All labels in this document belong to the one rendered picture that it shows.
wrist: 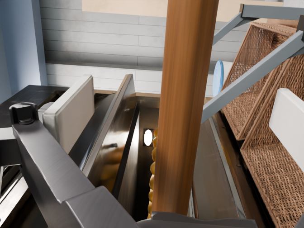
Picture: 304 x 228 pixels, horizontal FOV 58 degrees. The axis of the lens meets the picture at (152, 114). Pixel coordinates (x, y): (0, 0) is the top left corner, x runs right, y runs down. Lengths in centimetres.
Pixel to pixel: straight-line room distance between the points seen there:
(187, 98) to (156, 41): 367
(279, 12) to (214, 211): 69
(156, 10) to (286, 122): 324
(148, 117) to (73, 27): 244
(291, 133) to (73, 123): 13
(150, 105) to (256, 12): 97
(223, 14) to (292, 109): 316
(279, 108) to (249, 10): 86
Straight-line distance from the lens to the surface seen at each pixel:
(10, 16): 374
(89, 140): 125
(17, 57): 380
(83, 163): 86
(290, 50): 60
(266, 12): 106
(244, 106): 162
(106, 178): 98
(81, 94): 17
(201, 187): 104
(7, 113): 161
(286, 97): 20
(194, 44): 17
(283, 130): 20
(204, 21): 17
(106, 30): 390
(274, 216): 94
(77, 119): 17
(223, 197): 98
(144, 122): 184
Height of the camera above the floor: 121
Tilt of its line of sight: 2 degrees up
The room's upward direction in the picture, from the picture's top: 86 degrees counter-clockwise
